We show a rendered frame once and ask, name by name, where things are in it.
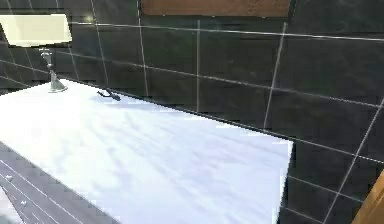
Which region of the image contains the white worktop counter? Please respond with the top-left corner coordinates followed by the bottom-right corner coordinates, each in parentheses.
top-left (0, 78), bottom-right (295, 224)

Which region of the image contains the small dark grey object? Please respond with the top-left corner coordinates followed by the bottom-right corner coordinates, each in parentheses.
top-left (96, 87), bottom-right (122, 102)

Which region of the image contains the brown wooden door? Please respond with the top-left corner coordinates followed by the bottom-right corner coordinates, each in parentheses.
top-left (351, 169), bottom-right (384, 224)

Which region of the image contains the white shade table lamp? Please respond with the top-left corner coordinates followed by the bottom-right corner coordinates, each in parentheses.
top-left (0, 13), bottom-right (73, 94)

